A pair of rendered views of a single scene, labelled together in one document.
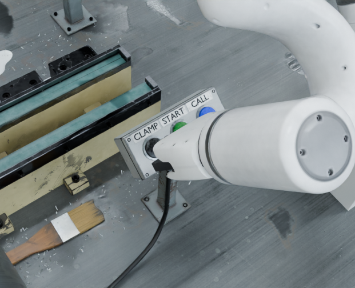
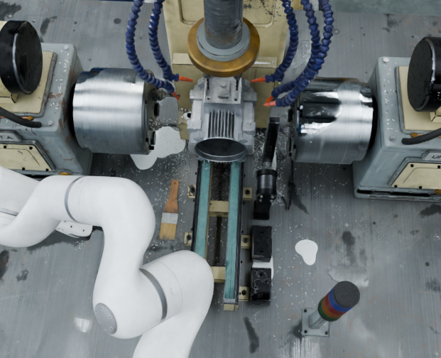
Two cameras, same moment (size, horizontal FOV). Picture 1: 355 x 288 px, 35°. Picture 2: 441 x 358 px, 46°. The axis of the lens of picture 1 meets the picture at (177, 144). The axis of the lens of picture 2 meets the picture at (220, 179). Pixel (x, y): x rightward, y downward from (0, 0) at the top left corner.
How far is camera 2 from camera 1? 111 cm
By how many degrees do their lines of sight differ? 53
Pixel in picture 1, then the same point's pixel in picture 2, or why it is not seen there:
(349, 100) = not seen: outside the picture
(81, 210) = (172, 231)
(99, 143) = not seen: hidden behind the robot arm
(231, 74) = not seen: outside the picture
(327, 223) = (60, 347)
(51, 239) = (168, 208)
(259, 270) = (72, 289)
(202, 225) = not seen: hidden behind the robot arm
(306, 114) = not seen: outside the picture
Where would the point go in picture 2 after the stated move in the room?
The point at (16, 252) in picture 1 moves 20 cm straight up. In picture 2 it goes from (174, 190) to (168, 164)
